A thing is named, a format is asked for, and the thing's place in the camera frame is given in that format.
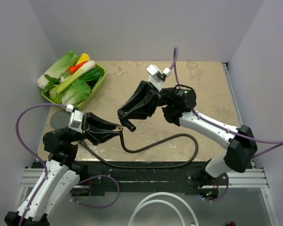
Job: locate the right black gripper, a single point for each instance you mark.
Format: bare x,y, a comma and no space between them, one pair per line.
144,91

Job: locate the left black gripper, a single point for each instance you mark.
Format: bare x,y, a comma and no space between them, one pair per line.
90,118

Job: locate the black angle valve fitting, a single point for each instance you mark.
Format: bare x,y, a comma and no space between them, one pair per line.
126,123

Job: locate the grey shower head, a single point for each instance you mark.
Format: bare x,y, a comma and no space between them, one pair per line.
60,120

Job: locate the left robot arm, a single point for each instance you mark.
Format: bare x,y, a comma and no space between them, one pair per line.
61,172

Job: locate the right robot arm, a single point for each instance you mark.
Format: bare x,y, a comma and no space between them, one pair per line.
178,106

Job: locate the green lettuce toy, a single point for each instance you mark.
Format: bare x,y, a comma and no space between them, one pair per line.
74,94

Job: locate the green plastic tray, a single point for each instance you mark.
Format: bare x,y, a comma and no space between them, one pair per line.
95,86

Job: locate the dark green vegetable toy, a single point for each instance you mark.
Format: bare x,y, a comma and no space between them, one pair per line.
92,75

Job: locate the white leek toy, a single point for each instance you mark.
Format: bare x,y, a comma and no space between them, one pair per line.
82,70

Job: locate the orange carrot toy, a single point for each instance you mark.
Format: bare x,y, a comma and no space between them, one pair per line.
74,68

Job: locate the yellow pepper toy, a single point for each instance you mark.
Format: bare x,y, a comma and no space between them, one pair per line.
83,58

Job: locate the napa cabbage toy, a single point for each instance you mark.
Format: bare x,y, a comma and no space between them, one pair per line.
60,66

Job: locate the red small object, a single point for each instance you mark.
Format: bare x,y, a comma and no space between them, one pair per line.
231,224

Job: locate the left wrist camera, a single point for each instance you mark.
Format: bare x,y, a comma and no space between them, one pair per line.
76,119

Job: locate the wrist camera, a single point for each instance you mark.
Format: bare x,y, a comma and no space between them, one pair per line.
76,119
157,77

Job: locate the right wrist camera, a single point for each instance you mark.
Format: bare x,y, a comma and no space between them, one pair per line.
157,77

